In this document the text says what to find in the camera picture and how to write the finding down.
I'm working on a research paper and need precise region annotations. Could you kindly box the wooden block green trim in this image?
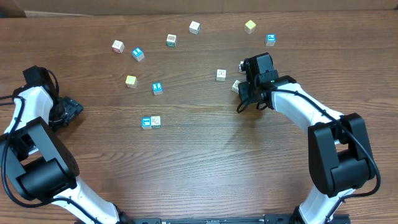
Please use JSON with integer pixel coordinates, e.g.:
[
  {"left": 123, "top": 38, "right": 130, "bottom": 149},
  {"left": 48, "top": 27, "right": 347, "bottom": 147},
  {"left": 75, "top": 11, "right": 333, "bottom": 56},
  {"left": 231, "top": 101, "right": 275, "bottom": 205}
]
[{"left": 150, "top": 116, "right": 162, "bottom": 128}]

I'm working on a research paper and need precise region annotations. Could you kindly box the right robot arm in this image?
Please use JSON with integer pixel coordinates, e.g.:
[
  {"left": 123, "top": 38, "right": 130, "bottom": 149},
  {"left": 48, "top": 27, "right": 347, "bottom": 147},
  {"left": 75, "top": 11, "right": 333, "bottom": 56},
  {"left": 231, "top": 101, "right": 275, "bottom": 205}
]
[{"left": 236, "top": 53, "right": 381, "bottom": 223}]

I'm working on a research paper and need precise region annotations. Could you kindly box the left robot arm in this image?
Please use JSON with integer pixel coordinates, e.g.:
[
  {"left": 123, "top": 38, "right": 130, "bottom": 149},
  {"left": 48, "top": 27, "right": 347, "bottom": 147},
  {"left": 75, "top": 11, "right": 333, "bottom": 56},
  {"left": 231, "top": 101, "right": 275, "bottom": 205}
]
[{"left": 1, "top": 65, "right": 130, "bottom": 223}]

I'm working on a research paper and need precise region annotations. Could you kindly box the wooden block red sided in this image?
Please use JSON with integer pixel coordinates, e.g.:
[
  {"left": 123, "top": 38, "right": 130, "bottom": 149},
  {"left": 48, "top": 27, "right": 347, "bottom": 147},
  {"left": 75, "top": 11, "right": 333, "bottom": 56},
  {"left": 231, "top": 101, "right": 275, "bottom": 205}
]
[{"left": 238, "top": 61, "right": 245, "bottom": 73}]

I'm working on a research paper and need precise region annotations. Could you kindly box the wooden block green H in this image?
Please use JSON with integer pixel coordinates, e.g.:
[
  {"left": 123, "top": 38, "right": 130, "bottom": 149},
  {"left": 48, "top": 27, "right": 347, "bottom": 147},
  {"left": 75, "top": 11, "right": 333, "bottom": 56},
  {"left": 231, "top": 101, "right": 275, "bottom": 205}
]
[{"left": 231, "top": 80, "right": 241, "bottom": 94}]

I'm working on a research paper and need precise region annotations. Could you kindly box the wooden block blue P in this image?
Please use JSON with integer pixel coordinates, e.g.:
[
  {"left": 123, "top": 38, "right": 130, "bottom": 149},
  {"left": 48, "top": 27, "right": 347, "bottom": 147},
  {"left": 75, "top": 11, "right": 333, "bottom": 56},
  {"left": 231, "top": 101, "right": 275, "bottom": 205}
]
[{"left": 266, "top": 34, "right": 276, "bottom": 47}]

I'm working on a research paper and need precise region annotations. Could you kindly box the wooden block red trim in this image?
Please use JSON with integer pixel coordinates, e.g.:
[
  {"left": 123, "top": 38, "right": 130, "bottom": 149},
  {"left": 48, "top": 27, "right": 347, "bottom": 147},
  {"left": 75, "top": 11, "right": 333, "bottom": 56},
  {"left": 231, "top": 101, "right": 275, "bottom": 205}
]
[{"left": 216, "top": 69, "right": 226, "bottom": 82}]

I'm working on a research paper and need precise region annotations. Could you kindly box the wooden block yellow far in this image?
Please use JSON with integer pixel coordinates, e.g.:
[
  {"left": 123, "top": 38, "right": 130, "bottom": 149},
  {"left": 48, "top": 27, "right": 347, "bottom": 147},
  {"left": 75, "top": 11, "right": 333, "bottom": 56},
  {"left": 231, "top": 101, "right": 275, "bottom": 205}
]
[{"left": 244, "top": 20, "right": 256, "bottom": 34}]

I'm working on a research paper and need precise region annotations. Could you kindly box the wooden block yellow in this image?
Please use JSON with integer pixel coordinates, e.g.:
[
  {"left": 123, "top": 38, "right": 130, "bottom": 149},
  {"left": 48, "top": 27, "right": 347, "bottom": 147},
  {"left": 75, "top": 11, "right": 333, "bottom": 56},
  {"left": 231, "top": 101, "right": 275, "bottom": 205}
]
[
  {"left": 244, "top": 20, "right": 256, "bottom": 34},
  {"left": 125, "top": 75, "right": 137, "bottom": 88}
]

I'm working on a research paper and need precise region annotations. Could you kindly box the wooden block yellow left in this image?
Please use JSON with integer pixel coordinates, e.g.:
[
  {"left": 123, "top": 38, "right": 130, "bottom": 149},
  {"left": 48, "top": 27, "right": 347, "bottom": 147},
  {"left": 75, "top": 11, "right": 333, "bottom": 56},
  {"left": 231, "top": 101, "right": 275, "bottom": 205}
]
[{"left": 125, "top": 75, "right": 137, "bottom": 88}]

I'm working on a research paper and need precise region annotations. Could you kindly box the wooden block far white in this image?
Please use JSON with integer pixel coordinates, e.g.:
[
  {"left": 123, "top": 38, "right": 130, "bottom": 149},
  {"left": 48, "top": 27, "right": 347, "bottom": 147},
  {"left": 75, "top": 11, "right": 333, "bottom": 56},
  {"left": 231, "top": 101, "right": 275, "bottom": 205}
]
[{"left": 189, "top": 21, "right": 200, "bottom": 35}]

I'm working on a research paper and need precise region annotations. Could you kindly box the wooden block pink trim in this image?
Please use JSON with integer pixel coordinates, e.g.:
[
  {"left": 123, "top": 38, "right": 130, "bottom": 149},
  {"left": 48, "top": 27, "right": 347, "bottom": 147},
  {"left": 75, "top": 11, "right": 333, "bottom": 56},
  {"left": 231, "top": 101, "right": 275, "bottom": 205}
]
[{"left": 112, "top": 40, "right": 125, "bottom": 54}]

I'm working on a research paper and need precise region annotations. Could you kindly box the wooden block blue middle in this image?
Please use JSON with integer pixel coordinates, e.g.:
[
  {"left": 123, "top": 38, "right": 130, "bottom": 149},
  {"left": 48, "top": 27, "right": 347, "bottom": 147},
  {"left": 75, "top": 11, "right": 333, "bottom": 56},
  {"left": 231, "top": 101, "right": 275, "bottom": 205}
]
[{"left": 152, "top": 82, "right": 163, "bottom": 95}]

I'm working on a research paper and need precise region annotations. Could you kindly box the cardboard back board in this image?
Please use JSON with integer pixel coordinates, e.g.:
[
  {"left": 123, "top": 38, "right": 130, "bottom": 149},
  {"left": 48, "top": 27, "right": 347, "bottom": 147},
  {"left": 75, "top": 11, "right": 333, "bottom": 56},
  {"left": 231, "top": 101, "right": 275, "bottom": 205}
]
[{"left": 1, "top": 0, "right": 397, "bottom": 17}]

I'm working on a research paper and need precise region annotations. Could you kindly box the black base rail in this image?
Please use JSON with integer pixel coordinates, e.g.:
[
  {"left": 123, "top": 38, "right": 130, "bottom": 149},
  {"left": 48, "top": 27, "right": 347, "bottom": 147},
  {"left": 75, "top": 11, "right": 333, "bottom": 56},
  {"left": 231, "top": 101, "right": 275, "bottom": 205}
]
[{"left": 118, "top": 213, "right": 351, "bottom": 224}]

